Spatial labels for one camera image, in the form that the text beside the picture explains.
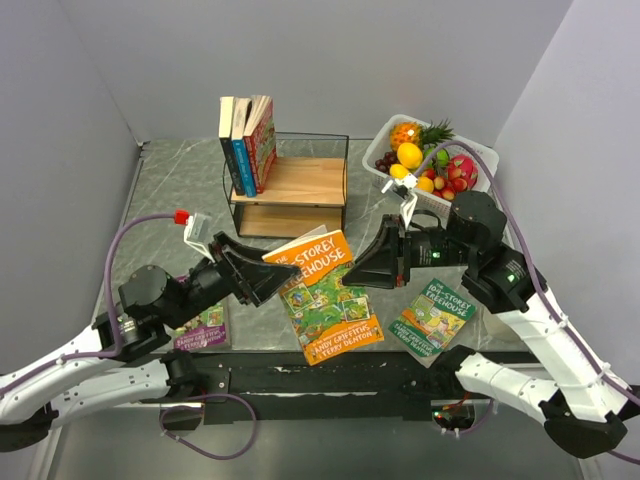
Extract red 13-storey treehouse book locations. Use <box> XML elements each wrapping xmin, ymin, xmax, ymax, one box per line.
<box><xmin>243</xmin><ymin>95</ymin><xmax>277</xmax><ymax>194</ymax></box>

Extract green 104-storey treehouse book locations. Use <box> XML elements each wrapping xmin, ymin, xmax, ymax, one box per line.
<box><xmin>388</xmin><ymin>278</ymin><xmax>477</xmax><ymax>368</ymax></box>

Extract dark grey cover book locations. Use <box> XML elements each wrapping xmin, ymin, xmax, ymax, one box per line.
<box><xmin>218</xmin><ymin>96</ymin><xmax>245</xmax><ymax>195</ymax></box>

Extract yellow lemon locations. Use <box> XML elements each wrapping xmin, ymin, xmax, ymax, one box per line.
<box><xmin>389</xmin><ymin>163</ymin><xmax>410</xmax><ymax>180</ymax></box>

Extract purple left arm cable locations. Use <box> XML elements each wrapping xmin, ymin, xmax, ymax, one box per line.
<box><xmin>0</xmin><ymin>212</ymin><xmax>259</xmax><ymax>460</ymax></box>

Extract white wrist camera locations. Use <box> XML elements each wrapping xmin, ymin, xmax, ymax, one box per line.
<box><xmin>173</xmin><ymin>210</ymin><xmax>213</xmax><ymax>260</ymax></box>
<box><xmin>381</xmin><ymin>173</ymin><xmax>418</xmax><ymax>227</ymax></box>

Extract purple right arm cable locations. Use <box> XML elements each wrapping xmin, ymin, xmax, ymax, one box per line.
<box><xmin>409</xmin><ymin>139</ymin><xmax>640</xmax><ymax>466</ymax></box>

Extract orange spiky fruit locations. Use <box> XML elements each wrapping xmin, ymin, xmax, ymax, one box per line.
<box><xmin>389</xmin><ymin>122</ymin><xmax>423</xmax><ymax>152</ymax></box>

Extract wooden two-tier metal shelf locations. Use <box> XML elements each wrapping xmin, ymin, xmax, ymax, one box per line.
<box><xmin>222</xmin><ymin>132</ymin><xmax>350</xmax><ymax>239</ymax></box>

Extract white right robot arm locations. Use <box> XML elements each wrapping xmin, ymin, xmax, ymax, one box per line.
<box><xmin>343</xmin><ymin>191</ymin><xmax>639</xmax><ymax>459</ymax></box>

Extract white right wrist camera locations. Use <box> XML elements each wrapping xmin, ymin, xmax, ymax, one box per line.
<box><xmin>381</xmin><ymin>173</ymin><xmax>418</xmax><ymax>227</ymax></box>

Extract green apple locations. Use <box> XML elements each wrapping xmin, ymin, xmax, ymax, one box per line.
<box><xmin>428</xmin><ymin>149</ymin><xmax>450</xmax><ymax>169</ymax></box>

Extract pink dragon fruit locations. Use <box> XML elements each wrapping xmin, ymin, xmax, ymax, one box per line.
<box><xmin>446</xmin><ymin>154</ymin><xmax>478</xmax><ymax>192</ymax></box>

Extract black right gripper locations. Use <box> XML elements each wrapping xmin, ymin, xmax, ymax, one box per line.
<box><xmin>342</xmin><ymin>213</ymin><xmax>476</xmax><ymax>288</ymax></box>

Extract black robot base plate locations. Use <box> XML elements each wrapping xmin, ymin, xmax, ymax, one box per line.
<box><xmin>166</xmin><ymin>351</ymin><xmax>492</xmax><ymax>429</ymax></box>

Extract purple 117-storey treehouse book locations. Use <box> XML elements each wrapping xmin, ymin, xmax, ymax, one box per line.
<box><xmin>173</xmin><ymin>300</ymin><xmax>231</xmax><ymax>352</ymax></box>

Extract dark purple grapes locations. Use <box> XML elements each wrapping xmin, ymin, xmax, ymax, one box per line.
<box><xmin>374</xmin><ymin>151</ymin><xmax>398</xmax><ymax>174</ymax></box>

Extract orange round fruit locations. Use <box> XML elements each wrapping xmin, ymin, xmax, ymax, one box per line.
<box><xmin>396</xmin><ymin>142</ymin><xmax>424</xmax><ymax>170</ymax></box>

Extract blue comic cover book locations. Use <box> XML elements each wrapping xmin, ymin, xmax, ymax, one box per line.
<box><xmin>231</xmin><ymin>97</ymin><xmax>257</xmax><ymax>198</ymax></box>

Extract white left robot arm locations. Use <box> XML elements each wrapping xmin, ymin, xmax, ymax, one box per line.
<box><xmin>1</xmin><ymin>232</ymin><xmax>301</xmax><ymax>452</ymax></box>

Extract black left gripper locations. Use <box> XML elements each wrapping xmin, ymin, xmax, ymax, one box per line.
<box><xmin>164</xmin><ymin>231</ymin><xmax>302</xmax><ymax>330</ymax></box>

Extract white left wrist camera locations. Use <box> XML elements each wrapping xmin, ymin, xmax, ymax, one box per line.
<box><xmin>173</xmin><ymin>210</ymin><xmax>213</xmax><ymax>260</ymax></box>

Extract orange 39-storey treehouse book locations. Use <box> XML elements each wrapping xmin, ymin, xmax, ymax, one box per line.
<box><xmin>262</xmin><ymin>225</ymin><xmax>384</xmax><ymax>366</ymax></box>

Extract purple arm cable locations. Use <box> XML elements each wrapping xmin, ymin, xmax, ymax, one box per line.
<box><xmin>0</xmin><ymin>212</ymin><xmax>259</xmax><ymax>460</ymax></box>
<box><xmin>409</xmin><ymin>139</ymin><xmax>640</xmax><ymax>466</ymax></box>

